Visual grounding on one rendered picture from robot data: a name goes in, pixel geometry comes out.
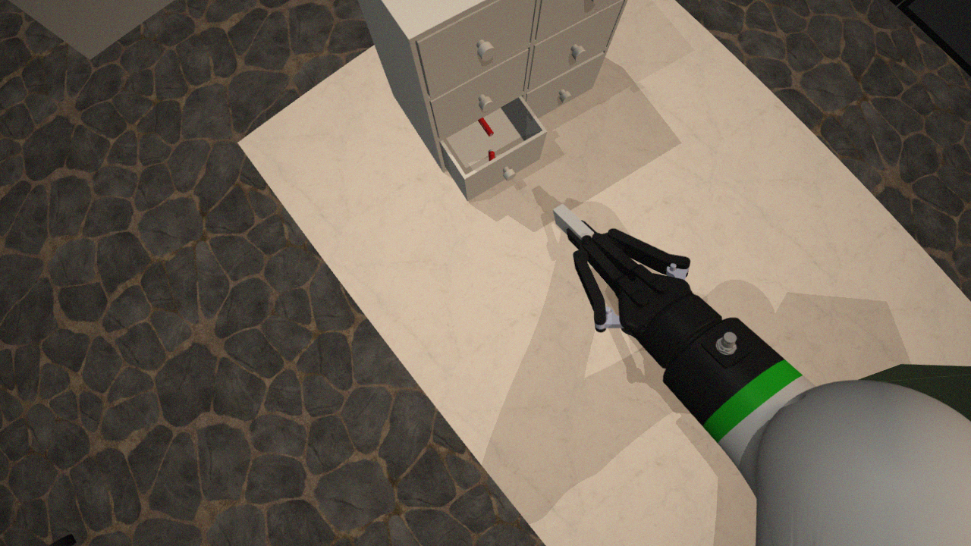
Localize tan drawer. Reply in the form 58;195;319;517
535;0;613;41
440;96;548;202
527;0;624;90
415;0;536;98
526;52;604;117
429;49;529;139

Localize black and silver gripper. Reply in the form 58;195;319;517
553;204;722;369

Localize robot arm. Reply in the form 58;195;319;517
663;318;971;546

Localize small grey chest of drawers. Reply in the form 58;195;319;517
358;0;627;173

